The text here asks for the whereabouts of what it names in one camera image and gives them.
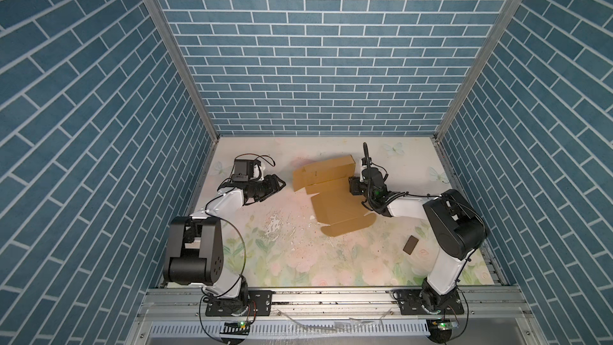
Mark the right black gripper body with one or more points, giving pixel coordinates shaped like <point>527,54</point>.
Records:
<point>357,188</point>

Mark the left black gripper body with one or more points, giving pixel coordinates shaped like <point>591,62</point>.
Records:
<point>262,188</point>

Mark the brown cardboard box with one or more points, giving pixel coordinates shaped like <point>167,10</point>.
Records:
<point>335,208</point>

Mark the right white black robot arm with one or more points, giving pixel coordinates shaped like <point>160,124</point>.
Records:
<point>457,227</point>

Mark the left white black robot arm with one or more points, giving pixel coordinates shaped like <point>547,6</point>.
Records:
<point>194,251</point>

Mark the small brown cardboard piece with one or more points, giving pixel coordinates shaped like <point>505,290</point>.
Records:
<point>410,245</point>

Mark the left green circuit board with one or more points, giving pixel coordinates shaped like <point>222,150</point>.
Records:
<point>235,328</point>

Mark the green circuit board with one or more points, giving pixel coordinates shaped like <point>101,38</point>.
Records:
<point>439,325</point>
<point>235,328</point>

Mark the right green circuit board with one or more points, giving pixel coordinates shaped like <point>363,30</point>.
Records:
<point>439,325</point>

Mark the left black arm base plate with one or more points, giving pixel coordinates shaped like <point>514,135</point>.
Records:
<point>238,303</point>

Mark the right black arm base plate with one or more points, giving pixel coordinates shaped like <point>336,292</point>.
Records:
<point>416,302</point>

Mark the white slotted cable duct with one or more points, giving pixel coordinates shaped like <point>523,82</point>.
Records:
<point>287,330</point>

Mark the aluminium mounting rail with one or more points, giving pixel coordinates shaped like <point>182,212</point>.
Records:
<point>473,302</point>

